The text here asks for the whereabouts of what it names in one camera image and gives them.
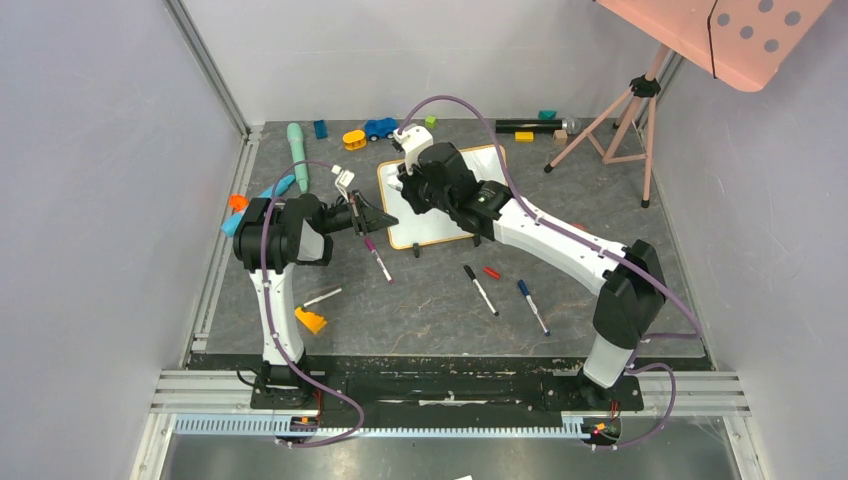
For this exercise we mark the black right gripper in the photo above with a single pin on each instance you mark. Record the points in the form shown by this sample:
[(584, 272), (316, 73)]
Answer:
[(411, 183)]

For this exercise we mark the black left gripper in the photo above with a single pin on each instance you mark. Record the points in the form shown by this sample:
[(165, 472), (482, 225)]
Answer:
[(366, 218)]

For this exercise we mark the purple capped whiteboard marker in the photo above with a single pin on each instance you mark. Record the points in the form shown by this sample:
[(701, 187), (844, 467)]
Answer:
[(372, 249)]

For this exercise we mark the white whiteboard orange frame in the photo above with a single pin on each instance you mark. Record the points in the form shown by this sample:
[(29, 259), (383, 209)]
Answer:
[(434, 226)]

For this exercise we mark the red marker cap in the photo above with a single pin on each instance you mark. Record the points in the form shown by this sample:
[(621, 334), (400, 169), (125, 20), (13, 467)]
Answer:
[(491, 272)]

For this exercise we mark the blue capped whiteboard marker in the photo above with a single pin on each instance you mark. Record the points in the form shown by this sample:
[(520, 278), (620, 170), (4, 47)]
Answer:
[(533, 307)]

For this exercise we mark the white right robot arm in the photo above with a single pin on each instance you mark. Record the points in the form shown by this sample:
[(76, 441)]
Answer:
[(626, 280)]

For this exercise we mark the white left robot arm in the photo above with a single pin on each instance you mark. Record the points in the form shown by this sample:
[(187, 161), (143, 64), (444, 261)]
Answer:
[(270, 241)]

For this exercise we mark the green capped whiteboard marker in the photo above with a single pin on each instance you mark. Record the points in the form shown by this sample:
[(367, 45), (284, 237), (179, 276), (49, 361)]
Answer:
[(313, 301)]

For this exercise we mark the black capped whiteboard marker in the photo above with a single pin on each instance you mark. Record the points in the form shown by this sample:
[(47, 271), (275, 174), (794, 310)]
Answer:
[(473, 278)]

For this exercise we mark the blue toy car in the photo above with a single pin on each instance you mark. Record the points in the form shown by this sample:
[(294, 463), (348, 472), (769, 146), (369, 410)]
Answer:
[(376, 129)]

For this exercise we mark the yellow oval toy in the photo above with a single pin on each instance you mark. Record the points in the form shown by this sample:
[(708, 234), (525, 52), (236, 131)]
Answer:
[(354, 139)]

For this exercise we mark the black cylinder tube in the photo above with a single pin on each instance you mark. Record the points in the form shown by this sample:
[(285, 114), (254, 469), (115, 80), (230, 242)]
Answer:
[(505, 126)]

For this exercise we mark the yellow rectangular block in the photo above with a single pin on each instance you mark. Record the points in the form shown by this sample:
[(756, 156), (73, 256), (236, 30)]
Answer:
[(524, 136)]

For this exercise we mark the dark blue block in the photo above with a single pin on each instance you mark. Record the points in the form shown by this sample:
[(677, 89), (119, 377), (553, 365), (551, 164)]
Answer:
[(320, 129)]

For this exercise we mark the orange wedge block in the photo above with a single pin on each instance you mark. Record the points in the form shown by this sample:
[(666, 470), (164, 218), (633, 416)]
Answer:
[(313, 322)]

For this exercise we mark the mint green toy tube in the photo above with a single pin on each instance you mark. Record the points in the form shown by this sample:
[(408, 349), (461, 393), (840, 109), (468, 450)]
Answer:
[(295, 138)]

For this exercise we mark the beige wooden cube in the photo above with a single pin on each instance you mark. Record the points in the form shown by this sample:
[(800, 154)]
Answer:
[(560, 137)]

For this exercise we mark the orange toy piece left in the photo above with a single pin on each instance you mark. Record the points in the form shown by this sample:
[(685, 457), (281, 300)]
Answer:
[(238, 203)]

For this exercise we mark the light blue toy tube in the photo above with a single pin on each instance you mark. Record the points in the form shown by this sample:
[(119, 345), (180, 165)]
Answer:
[(230, 225)]

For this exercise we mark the clear plastic ball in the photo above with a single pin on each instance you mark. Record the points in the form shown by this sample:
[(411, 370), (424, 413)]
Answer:
[(572, 125)]

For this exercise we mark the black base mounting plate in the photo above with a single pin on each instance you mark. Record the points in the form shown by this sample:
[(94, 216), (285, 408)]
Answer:
[(434, 391)]

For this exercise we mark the pink tripod stand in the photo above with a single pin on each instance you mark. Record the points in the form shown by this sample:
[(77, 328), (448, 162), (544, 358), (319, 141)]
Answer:
[(643, 89)]

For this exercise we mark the pink perforated board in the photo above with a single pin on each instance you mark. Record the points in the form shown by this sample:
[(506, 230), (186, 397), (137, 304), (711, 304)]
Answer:
[(740, 42)]

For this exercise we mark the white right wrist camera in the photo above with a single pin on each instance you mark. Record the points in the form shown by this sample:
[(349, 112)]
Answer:
[(411, 142)]

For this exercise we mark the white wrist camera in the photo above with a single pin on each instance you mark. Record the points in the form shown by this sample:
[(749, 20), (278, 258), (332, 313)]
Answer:
[(411, 142), (343, 180)]

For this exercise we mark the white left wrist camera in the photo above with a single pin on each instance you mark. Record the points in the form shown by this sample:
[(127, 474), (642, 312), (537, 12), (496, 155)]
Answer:
[(343, 180)]

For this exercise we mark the white comb cable duct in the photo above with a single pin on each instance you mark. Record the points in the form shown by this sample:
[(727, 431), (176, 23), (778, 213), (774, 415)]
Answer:
[(284, 426)]

